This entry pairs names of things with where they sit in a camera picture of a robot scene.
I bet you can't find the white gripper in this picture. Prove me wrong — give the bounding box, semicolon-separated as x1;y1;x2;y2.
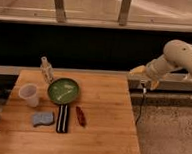
129;55;178;90

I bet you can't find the red chili pepper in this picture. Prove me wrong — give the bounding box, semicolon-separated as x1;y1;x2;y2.
76;106;86;127

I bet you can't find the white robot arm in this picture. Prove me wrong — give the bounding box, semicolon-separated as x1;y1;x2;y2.
129;39;192;90

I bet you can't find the clear glass bottle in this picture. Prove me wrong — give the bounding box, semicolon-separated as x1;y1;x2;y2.
40;56;54;84

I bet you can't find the blue sponge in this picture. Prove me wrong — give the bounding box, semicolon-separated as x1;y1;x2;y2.
32;111;54;127

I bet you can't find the clear plastic cup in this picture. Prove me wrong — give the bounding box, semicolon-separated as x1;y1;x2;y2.
18;83;39;108

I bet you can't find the black cable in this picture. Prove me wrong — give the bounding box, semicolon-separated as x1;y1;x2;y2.
134;88;147;126

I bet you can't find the green frying pan black handle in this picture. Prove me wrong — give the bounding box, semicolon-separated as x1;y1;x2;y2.
47;78;80;133

